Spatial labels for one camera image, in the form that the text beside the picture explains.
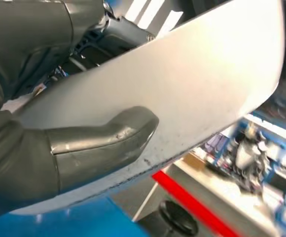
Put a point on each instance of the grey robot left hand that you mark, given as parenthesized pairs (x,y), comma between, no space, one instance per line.
(22,39)

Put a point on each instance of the black round stool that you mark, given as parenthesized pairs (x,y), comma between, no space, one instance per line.
(179,217)

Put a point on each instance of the blue metal shelf rack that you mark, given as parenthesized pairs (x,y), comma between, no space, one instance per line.
(71,222)

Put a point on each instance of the red barrier belt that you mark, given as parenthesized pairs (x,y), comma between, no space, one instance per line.
(195,206)

